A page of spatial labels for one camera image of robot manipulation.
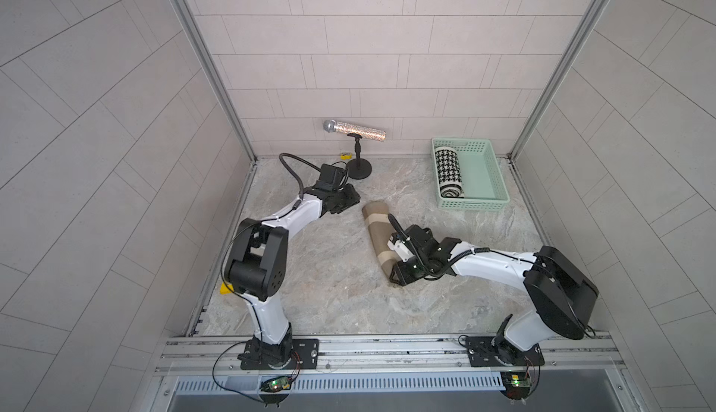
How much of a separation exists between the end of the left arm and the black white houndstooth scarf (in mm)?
352

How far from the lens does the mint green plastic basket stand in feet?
3.23

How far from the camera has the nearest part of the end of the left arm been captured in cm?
69

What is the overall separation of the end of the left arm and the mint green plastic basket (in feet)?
1.13

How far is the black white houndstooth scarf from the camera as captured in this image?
1.01m
